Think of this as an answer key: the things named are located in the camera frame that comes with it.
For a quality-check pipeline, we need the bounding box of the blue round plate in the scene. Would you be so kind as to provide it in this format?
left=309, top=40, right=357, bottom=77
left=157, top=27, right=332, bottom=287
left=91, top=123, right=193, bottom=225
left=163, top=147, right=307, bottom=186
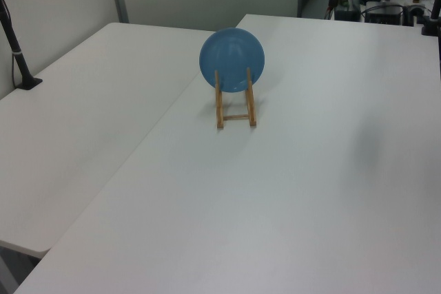
left=198, top=27, right=266, bottom=94

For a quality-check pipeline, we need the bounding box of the wooden peg plate rack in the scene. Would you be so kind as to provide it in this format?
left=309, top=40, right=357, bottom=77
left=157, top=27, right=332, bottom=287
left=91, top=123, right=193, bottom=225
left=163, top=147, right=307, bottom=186
left=214, top=66, right=258, bottom=129

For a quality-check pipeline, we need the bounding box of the small black device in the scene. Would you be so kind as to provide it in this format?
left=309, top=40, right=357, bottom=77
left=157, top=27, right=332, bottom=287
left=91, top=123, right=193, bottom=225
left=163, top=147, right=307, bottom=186
left=334, top=6, right=361, bottom=21

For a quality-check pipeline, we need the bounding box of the black box device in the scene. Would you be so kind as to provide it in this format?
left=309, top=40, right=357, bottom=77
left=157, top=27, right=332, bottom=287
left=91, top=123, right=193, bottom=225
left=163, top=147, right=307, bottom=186
left=365, top=4, right=404, bottom=25

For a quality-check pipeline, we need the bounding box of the black clamped stand pole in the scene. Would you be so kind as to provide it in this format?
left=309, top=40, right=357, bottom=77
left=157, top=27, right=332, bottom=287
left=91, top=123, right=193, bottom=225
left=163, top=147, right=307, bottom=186
left=420, top=0, right=441, bottom=36

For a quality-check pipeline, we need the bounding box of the thin black cable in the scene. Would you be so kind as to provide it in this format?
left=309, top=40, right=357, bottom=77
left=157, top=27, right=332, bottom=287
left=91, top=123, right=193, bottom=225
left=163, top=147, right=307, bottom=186
left=9, top=53, right=18, bottom=88

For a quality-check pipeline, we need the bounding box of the black camera stand pole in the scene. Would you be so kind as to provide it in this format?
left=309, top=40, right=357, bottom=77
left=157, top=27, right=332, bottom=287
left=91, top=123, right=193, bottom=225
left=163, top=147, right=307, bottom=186
left=0, top=0, right=44, bottom=91

